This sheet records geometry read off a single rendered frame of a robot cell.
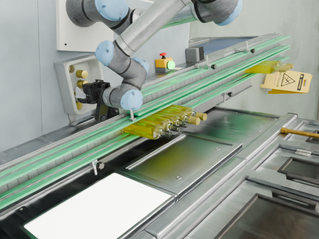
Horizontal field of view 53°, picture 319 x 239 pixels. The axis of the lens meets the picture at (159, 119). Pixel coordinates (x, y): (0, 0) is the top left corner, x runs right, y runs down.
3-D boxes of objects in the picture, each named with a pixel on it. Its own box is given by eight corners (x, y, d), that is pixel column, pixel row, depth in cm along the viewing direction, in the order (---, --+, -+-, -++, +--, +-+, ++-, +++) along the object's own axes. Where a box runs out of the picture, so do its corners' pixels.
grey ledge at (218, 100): (156, 128, 179) (172, 132, 172) (154, 114, 176) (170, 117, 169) (239, 85, 243) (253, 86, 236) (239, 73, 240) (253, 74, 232)
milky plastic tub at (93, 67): (65, 113, 138) (76, 116, 132) (53, 62, 130) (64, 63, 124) (97, 101, 149) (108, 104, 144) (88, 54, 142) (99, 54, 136)
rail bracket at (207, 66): (193, 68, 181) (213, 69, 173) (192, 56, 179) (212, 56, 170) (198, 67, 184) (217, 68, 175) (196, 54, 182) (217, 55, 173)
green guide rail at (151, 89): (124, 98, 144) (136, 100, 139) (123, 96, 144) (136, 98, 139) (280, 37, 262) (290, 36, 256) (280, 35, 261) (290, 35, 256)
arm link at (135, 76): (136, 51, 111) (124, 79, 109) (154, 66, 119) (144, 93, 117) (121, 50, 116) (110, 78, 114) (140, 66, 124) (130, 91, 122)
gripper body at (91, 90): (95, 78, 131) (114, 80, 123) (99, 98, 134) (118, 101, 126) (79, 84, 126) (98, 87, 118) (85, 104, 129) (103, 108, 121)
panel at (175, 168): (19, 234, 106) (77, 283, 84) (16, 226, 105) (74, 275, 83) (183, 135, 166) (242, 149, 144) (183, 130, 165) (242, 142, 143)
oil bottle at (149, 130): (123, 132, 148) (157, 141, 134) (121, 121, 146) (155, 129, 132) (132, 128, 152) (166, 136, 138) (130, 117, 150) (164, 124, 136)
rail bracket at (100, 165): (80, 171, 134) (100, 180, 125) (77, 157, 131) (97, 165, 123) (88, 167, 136) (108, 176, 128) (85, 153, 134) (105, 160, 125)
